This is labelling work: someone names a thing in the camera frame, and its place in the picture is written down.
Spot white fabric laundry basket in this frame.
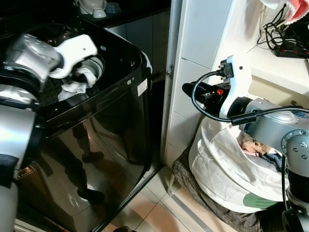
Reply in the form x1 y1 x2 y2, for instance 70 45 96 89
188 115 292 214

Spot pink beige garment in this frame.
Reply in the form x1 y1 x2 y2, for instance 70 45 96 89
238 134 267 158

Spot red and white cloth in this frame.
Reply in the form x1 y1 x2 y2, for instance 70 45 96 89
262 0 309 25

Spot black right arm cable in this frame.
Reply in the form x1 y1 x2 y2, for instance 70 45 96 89
191 70 309 127

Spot black top-load washing machine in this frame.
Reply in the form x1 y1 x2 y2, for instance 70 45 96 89
0 18 156 232

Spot small grey-blue container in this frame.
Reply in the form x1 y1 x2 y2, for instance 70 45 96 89
106 2 122 15

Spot white shelf cabinet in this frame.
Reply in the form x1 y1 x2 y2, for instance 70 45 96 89
163 0 309 168

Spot white ceramic vessel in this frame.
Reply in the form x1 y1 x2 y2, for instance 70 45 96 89
77 0 108 19

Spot white cloth garment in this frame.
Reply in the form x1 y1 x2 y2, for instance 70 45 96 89
57 67 98 102

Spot blue denim garment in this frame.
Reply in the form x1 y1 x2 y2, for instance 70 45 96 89
262 151 286 171

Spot white washer label sticker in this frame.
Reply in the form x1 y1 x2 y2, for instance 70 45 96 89
137 79 148 97

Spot black power strip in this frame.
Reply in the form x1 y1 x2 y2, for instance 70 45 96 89
274 41 309 59

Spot tangled black power cords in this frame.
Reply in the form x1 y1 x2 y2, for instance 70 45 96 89
257 4 291 50

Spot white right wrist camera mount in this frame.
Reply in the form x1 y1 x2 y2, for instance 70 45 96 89
220 55 253 119

